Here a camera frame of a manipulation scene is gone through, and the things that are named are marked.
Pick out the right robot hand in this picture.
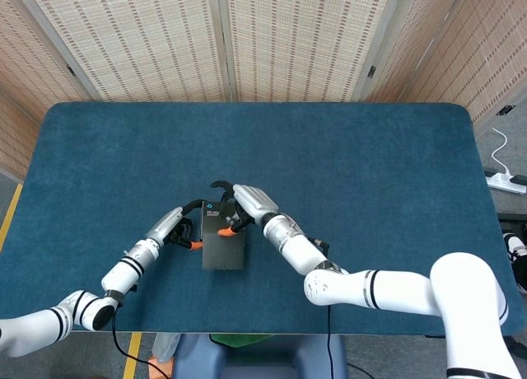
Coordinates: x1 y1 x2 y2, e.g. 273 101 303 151
209 180 280 238

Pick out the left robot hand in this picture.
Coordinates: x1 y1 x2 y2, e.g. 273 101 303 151
146 198 205 251

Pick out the dark cardboard box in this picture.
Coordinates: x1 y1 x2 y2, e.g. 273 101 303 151
200 200 248 271

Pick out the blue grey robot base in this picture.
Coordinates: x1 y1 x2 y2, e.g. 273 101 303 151
171 333 349 379

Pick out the yellow floor tape line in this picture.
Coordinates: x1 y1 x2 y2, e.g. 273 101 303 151
0 184 24 248
122 332 143 379

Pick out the green cloth piece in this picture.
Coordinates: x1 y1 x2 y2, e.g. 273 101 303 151
208 333 273 349

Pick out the orange foam block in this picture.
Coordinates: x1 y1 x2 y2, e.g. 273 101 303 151
147 355 174 379

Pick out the woven bamboo screen panel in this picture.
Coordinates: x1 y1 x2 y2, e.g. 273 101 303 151
216 0 407 103
401 0 527 129
0 89 42 180
0 0 102 113
10 0 231 103
353 0 470 104

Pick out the white power strip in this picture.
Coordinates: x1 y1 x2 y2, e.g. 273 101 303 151
483 169 527 195

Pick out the black chair base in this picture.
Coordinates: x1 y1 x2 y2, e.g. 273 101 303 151
496 213 527 234

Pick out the black and white sneaker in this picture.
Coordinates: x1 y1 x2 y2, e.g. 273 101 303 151
501 232 527 294

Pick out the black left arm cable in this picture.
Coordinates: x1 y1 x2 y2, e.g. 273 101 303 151
111 306 170 379

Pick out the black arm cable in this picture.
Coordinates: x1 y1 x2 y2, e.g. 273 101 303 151
111 306 170 379
315 238 335 379

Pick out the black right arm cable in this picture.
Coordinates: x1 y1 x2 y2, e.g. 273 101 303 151
315 238 335 379

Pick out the white power cable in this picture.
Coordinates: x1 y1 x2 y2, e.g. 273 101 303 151
491 126 514 178

